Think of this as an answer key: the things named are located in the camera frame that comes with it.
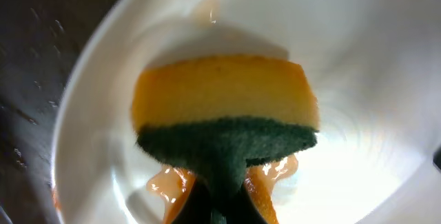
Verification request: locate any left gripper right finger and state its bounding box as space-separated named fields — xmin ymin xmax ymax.
xmin=227 ymin=184 xmax=267 ymax=224

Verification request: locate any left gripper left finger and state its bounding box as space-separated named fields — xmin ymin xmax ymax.
xmin=172 ymin=180 xmax=211 ymax=224

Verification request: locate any green and yellow sponge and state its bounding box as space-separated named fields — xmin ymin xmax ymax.
xmin=131 ymin=54 xmax=320 ymax=197

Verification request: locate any white plate bottom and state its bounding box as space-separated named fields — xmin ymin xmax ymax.
xmin=52 ymin=0 xmax=440 ymax=223

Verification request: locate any brown serving tray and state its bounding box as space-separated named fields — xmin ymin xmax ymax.
xmin=1 ymin=0 xmax=117 ymax=223

